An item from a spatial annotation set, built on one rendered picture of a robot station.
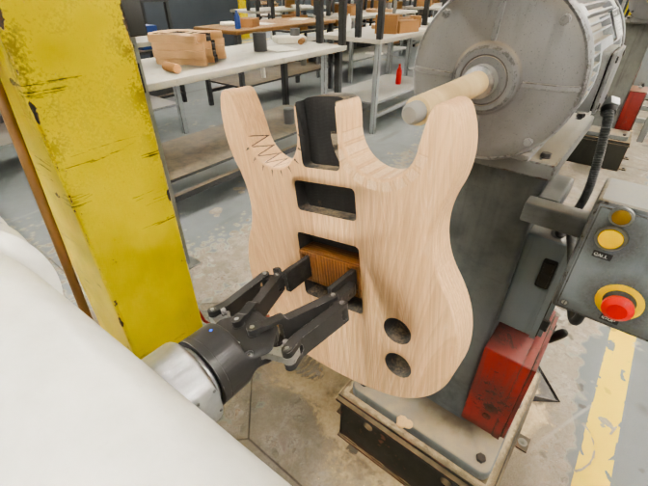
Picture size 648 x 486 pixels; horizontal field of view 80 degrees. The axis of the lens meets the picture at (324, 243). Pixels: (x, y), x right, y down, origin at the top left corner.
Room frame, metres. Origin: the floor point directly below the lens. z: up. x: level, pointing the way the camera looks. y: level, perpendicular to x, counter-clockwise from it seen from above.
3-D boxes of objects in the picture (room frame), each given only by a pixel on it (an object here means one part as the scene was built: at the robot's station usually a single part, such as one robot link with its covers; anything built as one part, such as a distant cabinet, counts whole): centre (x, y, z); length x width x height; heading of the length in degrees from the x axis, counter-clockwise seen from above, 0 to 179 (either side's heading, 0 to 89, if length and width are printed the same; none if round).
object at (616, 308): (0.42, -0.43, 0.98); 0.04 x 0.04 x 0.04; 51
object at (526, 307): (0.71, -0.52, 0.93); 0.15 x 0.10 x 0.55; 141
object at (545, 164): (0.81, -0.40, 1.11); 0.36 x 0.24 x 0.04; 141
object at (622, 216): (0.45, -0.40, 1.11); 0.03 x 0.01 x 0.03; 51
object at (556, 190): (0.68, -0.45, 1.02); 0.13 x 0.04 x 0.04; 141
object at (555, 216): (0.57, -0.45, 1.02); 0.19 x 0.04 x 0.04; 51
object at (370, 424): (0.81, -0.40, 0.12); 0.61 x 0.51 x 0.25; 51
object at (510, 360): (0.70, -0.53, 0.49); 0.25 x 0.12 x 0.37; 141
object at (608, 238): (0.46, -0.41, 1.07); 0.03 x 0.01 x 0.03; 51
